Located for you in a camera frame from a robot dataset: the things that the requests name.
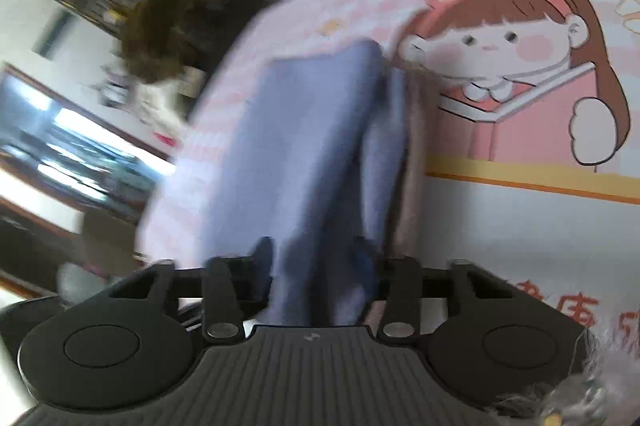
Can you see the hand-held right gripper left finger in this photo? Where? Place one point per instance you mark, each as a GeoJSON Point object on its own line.
{"type": "Point", "coordinates": [262, 266]}

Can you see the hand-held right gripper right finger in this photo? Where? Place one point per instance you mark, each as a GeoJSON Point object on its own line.
{"type": "Point", "coordinates": [367, 268]}

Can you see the purple and brown knit sweater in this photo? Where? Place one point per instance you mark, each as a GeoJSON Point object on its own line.
{"type": "Point", "coordinates": [310, 155]}

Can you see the pink cartoon desk mat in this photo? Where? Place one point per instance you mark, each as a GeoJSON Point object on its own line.
{"type": "Point", "coordinates": [525, 231]}

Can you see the dark brown fuzzy coat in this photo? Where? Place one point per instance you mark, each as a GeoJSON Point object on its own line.
{"type": "Point", "coordinates": [165, 30]}

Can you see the fluffy white sleeve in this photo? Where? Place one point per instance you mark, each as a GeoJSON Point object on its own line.
{"type": "Point", "coordinates": [617, 356]}

